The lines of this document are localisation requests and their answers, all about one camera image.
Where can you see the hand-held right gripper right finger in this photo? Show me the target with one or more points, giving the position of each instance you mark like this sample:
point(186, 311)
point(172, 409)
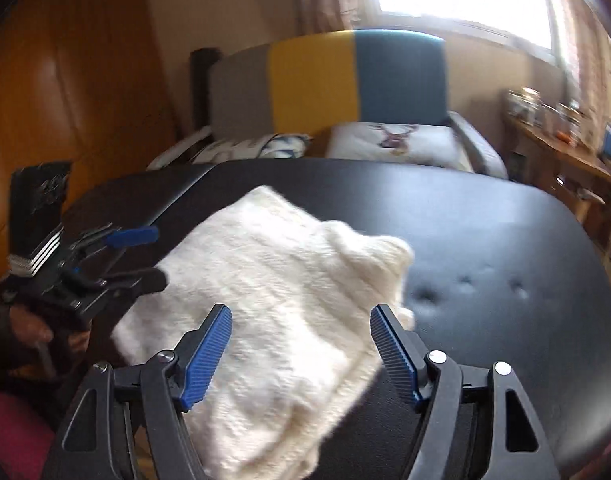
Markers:
point(393, 350)

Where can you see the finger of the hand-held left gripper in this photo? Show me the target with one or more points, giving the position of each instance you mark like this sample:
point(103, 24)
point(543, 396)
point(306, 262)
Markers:
point(133, 237)
point(140, 282)

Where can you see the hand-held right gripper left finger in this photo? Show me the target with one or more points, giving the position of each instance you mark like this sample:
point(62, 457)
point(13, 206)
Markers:
point(205, 360)

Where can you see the cream knitted sweater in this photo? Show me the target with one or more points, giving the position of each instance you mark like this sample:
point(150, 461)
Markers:
point(285, 310)

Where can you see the person's left hand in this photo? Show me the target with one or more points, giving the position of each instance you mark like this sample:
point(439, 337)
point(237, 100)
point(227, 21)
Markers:
point(33, 325)

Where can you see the wooden wardrobe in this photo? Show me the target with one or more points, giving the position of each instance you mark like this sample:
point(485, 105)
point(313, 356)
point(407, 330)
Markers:
point(75, 85)

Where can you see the geometric print pillow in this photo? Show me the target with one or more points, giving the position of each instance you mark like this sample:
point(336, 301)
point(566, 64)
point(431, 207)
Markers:
point(255, 147)

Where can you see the person's red garment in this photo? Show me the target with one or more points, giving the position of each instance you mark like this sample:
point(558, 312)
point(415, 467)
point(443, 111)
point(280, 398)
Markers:
point(15, 435)

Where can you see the deer print pillow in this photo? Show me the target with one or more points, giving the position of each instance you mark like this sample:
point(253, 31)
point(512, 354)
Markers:
point(395, 140)

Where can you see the wooden desk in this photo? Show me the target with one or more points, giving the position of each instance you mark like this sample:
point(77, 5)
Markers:
point(575, 170)

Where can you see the grey yellow blue sofa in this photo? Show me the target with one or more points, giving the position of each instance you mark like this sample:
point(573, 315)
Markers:
point(335, 80)

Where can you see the window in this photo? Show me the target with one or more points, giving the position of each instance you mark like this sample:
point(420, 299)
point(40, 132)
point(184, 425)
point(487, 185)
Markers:
point(460, 0)

